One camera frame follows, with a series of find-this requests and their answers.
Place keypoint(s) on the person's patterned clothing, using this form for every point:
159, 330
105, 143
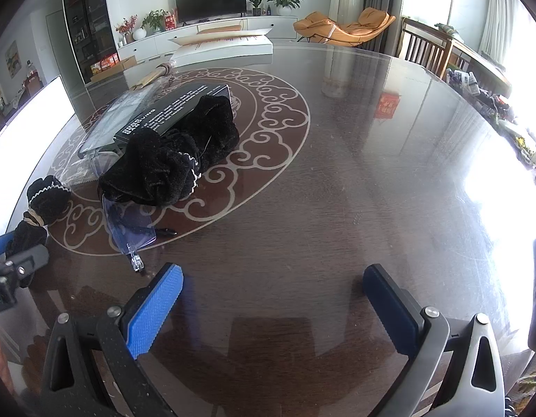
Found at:
528, 395

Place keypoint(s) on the clear plastic bag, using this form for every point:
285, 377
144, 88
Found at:
116, 113

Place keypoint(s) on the red gift box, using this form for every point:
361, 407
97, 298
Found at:
170, 21

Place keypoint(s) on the clutter of small bottles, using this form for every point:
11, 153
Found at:
498, 104

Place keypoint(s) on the small potted plant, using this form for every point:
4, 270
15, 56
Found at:
256, 8

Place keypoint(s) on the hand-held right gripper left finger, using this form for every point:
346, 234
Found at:
155, 308

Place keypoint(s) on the white sheer curtain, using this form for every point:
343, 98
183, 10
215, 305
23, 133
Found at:
502, 13

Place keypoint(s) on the black television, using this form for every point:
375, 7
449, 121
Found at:
210, 1

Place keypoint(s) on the clear blue safety glasses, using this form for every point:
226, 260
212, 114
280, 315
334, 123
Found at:
133, 226

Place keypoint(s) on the white television cabinet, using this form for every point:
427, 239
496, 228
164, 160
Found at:
163, 43

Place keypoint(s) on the grey curtain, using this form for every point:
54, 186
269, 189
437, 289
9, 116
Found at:
381, 4

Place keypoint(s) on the dark glass display cabinet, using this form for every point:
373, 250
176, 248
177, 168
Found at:
87, 26

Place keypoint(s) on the bushy potted plant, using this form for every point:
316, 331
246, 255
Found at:
153, 21

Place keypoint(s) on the wooden sideboard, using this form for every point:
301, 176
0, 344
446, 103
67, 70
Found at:
476, 65

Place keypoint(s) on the white vase with red flowers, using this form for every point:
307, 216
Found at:
137, 32

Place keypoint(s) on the black printed box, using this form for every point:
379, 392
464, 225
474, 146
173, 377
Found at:
176, 108

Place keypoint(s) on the flat white cardboard box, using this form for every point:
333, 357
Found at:
224, 45

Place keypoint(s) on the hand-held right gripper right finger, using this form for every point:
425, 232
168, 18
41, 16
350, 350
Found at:
392, 308

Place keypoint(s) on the orange lounge chair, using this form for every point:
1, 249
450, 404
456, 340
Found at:
346, 28

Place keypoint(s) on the brown cardboard box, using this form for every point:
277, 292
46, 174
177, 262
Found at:
127, 63

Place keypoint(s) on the black scrunchie with gold band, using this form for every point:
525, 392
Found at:
46, 200

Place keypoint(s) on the white board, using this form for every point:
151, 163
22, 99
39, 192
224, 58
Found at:
29, 117

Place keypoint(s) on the beige curtain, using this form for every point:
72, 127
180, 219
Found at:
346, 0

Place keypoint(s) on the wooden slatted chair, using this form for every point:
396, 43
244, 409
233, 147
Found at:
424, 50

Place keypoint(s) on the large potted green plant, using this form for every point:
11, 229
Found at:
285, 2

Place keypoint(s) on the framed wall picture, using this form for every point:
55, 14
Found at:
13, 60

